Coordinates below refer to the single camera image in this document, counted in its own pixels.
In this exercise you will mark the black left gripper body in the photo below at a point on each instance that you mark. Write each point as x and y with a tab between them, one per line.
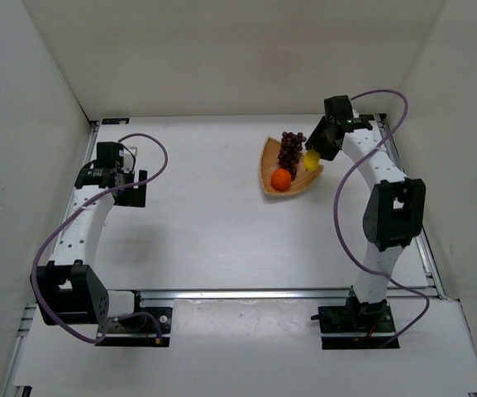
132	190

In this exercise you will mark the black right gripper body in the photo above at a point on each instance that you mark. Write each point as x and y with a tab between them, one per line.
322	145

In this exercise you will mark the yellow fake lemon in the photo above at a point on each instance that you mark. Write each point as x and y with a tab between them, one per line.
311	160

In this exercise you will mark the purple fake grape bunch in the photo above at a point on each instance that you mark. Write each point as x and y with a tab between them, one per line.
291	147

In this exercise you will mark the orange fake mandarin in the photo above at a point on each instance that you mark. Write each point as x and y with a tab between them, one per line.
281	180

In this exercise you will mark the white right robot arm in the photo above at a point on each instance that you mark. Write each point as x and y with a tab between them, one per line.
392	217

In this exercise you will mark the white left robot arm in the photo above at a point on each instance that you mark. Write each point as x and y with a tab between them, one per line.
68	282

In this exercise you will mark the woven wicker fruit bowl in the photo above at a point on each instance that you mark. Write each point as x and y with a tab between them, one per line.
303	181

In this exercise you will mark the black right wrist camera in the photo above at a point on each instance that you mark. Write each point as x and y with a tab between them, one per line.
338	108

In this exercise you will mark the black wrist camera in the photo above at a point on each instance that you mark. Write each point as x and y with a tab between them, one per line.
115	155
338	108

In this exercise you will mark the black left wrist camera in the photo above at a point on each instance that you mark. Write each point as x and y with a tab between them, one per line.
115	155

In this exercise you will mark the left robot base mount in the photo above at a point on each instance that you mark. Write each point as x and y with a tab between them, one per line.
136	318

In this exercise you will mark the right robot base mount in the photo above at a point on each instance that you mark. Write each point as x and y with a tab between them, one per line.
340	331

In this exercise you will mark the aluminium table frame rail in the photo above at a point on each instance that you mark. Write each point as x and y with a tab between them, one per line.
244	274

